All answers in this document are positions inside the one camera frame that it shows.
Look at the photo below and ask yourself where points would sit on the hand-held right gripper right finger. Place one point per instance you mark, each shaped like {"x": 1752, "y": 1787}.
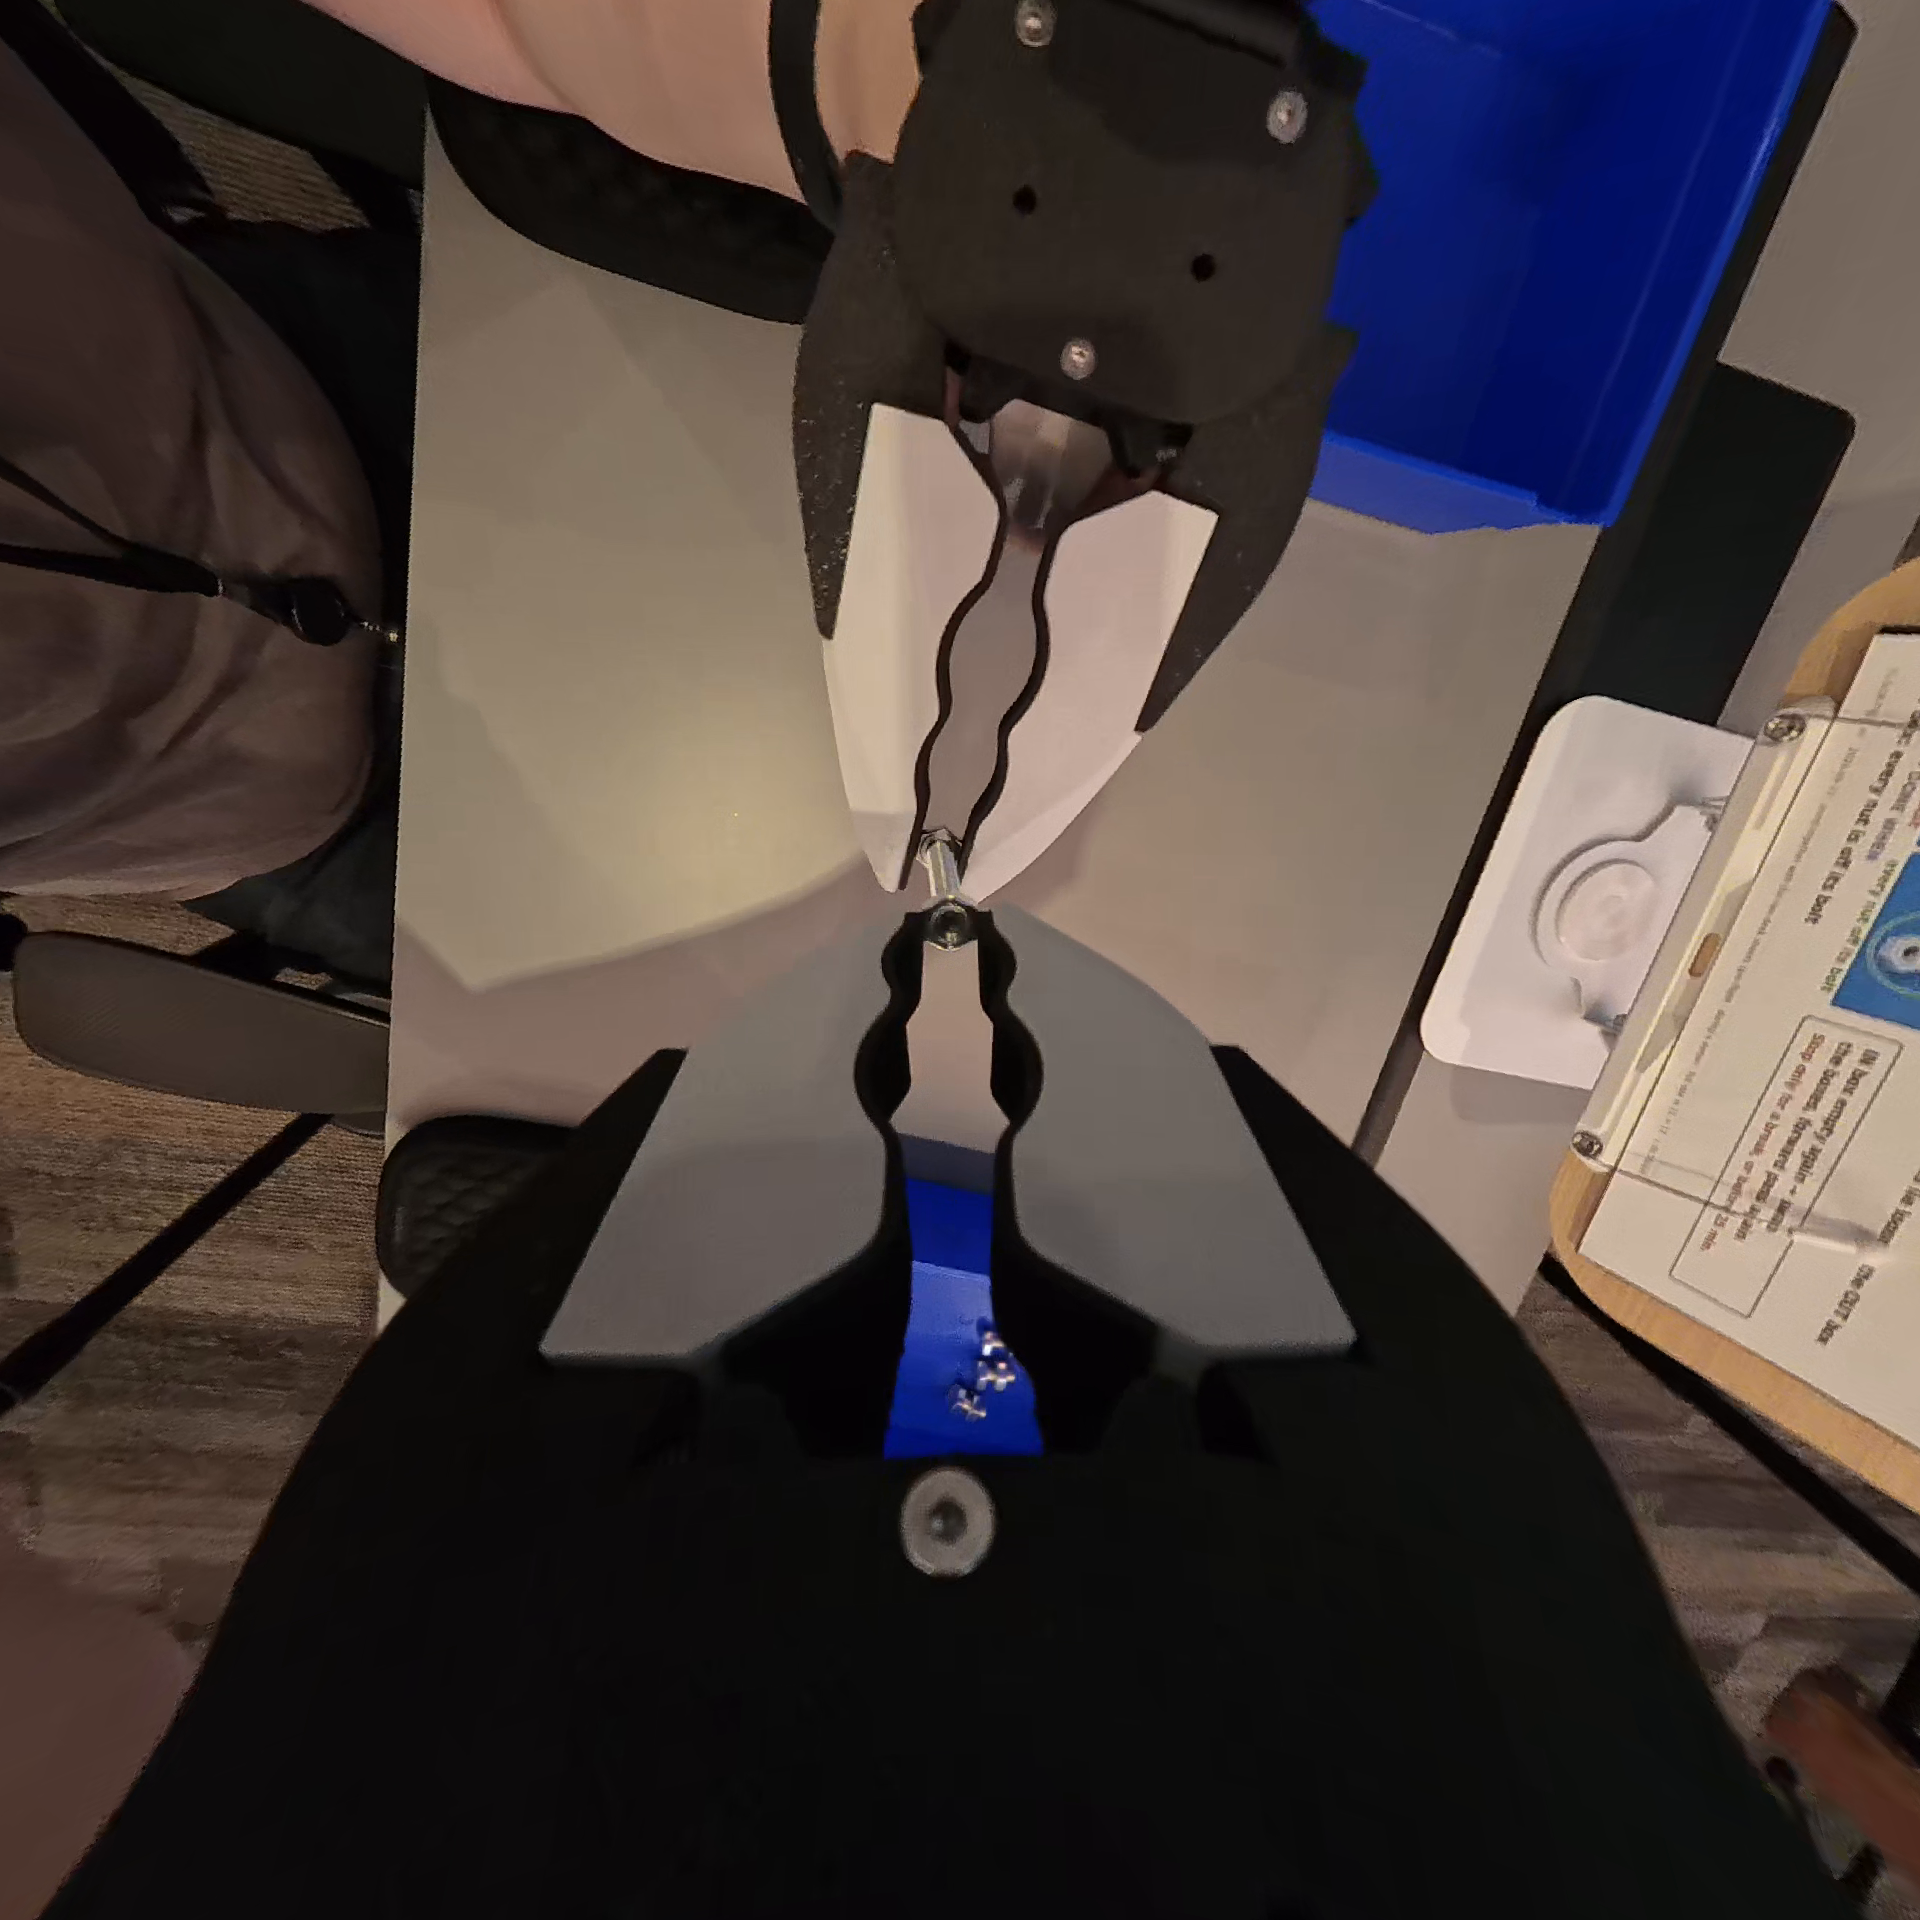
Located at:
{"x": 1185, "y": 1201}

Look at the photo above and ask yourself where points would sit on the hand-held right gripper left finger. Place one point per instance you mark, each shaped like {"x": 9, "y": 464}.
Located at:
{"x": 721, "y": 1201}

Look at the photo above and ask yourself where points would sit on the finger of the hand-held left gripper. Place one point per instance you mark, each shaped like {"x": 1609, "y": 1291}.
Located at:
{"x": 1118, "y": 646}
{"x": 884, "y": 629}

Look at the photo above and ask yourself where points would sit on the blue plastic parts bin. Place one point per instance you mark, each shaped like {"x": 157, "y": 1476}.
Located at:
{"x": 937, "y": 1245}
{"x": 1574, "y": 224}

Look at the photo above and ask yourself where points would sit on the long thin steel bolt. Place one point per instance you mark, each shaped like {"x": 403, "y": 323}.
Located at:
{"x": 944, "y": 909}

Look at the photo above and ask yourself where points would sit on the person's left forearm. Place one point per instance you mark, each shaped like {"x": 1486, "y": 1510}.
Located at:
{"x": 629, "y": 77}

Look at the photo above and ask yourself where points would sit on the person's left hand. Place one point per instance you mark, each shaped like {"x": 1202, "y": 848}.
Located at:
{"x": 867, "y": 68}

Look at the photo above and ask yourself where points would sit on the wooden document stand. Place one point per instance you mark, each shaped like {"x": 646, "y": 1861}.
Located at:
{"x": 1589, "y": 902}

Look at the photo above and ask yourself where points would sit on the printed instruction sheet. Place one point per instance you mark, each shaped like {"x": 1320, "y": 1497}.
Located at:
{"x": 1769, "y": 1051}

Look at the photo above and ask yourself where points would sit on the person's leg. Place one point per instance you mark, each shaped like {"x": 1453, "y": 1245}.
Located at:
{"x": 76, "y": 1741}

